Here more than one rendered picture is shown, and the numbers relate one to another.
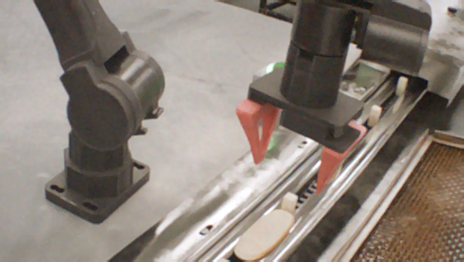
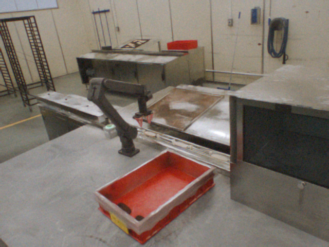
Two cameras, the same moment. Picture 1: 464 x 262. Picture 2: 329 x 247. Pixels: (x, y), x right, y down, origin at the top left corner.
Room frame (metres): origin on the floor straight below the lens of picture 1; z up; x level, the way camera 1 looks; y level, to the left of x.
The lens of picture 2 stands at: (-0.13, 1.48, 1.62)
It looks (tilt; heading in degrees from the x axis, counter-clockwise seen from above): 23 degrees down; 289
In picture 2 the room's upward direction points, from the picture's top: 7 degrees counter-clockwise
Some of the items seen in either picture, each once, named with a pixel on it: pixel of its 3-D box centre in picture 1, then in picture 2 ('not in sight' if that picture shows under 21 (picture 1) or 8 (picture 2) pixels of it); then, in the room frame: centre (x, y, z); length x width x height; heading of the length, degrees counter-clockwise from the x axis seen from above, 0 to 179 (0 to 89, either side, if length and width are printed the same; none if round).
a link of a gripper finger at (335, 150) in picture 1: (318, 148); (147, 117); (0.54, -0.09, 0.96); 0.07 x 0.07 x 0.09; 62
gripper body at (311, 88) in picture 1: (311, 77); (143, 108); (0.55, -0.07, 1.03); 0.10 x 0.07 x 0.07; 62
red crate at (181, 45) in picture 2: not in sight; (182, 45); (1.16, -3.83, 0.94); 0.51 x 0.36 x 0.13; 156
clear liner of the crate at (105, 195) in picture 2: not in sight; (157, 188); (0.27, 0.54, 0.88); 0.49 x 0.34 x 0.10; 61
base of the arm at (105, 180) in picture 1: (98, 160); (128, 146); (0.59, 0.15, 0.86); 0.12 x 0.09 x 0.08; 158
